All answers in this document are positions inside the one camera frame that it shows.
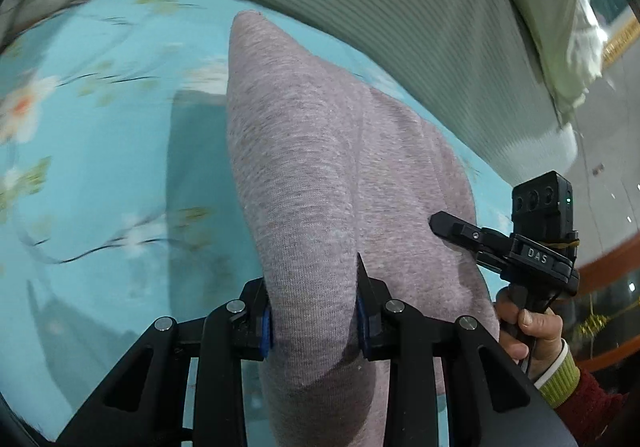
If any pink knit sweater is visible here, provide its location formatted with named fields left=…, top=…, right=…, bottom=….
left=227, top=11, right=499, bottom=446

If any red sleeve green cuff forearm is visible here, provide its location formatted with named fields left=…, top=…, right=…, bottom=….
left=535, top=340, right=639, bottom=447

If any person's right hand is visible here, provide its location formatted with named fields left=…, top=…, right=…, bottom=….
left=495, top=288, right=564, bottom=381

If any brown wooden furniture edge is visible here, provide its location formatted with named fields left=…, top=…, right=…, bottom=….
left=568, top=236, right=639, bottom=372

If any light blue floral bedsheet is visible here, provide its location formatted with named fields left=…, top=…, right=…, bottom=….
left=0, top=0, right=511, bottom=443

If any green striped quilt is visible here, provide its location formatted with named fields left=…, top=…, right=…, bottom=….
left=249, top=0, right=577, bottom=185

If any pale green pillow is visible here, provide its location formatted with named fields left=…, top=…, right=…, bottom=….
left=513, top=0, right=606, bottom=125

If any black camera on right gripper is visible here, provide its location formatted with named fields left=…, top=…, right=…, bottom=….
left=511, top=170, right=579, bottom=263

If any landscape painting gold frame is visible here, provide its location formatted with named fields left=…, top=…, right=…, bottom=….
left=590, top=0, right=639, bottom=69

